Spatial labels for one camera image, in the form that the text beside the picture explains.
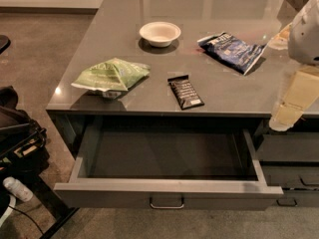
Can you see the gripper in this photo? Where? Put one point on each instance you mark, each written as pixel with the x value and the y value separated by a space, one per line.
pixel 305 37

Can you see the grey top drawer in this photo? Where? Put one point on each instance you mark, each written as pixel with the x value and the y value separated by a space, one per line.
pixel 167 164

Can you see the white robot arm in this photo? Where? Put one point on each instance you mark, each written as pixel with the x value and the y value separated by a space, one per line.
pixel 309 15

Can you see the grey right drawer stack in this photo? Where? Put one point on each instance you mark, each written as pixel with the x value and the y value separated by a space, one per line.
pixel 290 160

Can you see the blue chip bag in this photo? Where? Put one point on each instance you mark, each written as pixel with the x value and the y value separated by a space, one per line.
pixel 231 51

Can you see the grey cabinet counter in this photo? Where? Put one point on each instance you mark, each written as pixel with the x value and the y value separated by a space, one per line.
pixel 229 97

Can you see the black snack bar wrapper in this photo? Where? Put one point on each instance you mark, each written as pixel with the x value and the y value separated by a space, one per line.
pixel 184 92

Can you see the white paper bowl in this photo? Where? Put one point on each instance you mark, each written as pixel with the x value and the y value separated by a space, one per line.
pixel 160 34

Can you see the green chip bag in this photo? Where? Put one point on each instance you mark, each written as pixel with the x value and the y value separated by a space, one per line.
pixel 112 75

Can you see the black bag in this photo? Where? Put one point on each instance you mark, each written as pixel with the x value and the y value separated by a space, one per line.
pixel 22 139

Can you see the black chair edge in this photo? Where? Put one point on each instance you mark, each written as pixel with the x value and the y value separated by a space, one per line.
pixel 4 43

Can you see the white plastic bottle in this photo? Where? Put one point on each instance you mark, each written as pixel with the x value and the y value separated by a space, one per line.
pixel 18 189

